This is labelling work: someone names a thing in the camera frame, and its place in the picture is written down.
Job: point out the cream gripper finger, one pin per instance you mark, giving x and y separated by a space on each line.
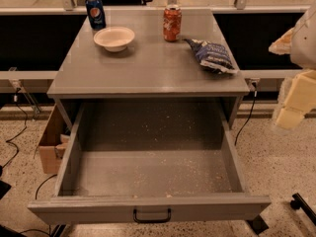
297 98
282 45

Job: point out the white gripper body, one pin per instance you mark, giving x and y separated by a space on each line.
305 44

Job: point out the grey top drawer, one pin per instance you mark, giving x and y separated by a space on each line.
149 163

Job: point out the grey drawer cabinet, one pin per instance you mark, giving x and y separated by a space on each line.
150 66

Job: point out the blue chip bag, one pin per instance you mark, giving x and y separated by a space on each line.
212 56

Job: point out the black stand foot right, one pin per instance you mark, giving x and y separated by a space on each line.
298 202

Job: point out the orange soda can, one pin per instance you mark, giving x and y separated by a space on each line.
172 22

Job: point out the black power adapter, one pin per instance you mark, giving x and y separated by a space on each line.
258 225

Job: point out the white bowl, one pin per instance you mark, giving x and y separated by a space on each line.
114 39

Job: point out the blue pepsi can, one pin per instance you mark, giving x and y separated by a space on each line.
96 14

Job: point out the cardboard box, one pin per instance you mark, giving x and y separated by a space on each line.
53 142

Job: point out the black chair base leg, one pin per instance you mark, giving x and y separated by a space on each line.
61 231

